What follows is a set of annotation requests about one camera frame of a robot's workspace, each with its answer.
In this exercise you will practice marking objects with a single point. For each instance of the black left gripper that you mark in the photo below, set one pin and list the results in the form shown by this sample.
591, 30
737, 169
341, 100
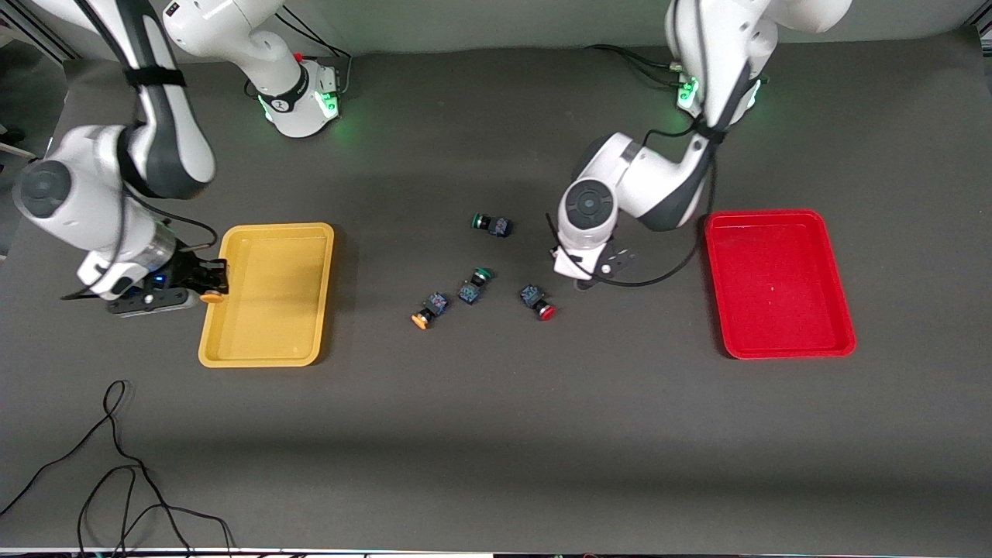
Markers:
584, 284

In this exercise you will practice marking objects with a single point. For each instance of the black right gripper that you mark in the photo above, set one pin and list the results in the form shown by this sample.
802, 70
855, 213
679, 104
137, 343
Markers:
187, 271

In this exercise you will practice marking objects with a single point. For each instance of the yellow push button switch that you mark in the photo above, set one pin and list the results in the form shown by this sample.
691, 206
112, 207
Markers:
430, 308
211, 297

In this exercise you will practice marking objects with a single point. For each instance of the red push button switch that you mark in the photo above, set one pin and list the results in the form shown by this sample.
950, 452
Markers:
536, 301

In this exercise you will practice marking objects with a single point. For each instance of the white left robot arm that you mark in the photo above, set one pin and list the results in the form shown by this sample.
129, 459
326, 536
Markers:
659, 182

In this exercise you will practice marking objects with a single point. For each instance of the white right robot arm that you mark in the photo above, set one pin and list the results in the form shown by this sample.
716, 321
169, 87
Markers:
167, 147

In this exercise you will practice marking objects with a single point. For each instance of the yellow plastic tray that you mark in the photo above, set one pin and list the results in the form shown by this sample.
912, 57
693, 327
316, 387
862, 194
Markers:
267, 298

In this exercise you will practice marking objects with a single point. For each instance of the red plastic tray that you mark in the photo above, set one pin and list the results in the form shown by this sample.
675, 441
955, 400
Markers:
779, 287

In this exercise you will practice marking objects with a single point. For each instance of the dark grey table mat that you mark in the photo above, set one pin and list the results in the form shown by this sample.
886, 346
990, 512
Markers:
496, 434

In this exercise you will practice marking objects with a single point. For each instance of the white stand leg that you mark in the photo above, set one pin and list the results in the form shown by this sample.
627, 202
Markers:
15, 151

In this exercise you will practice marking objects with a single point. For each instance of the green push button switch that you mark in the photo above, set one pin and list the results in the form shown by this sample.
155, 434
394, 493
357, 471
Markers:
473, 287
491, 225

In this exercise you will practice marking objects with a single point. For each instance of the aluminium frame rail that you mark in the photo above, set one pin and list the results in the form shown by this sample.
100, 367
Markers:
35, 31

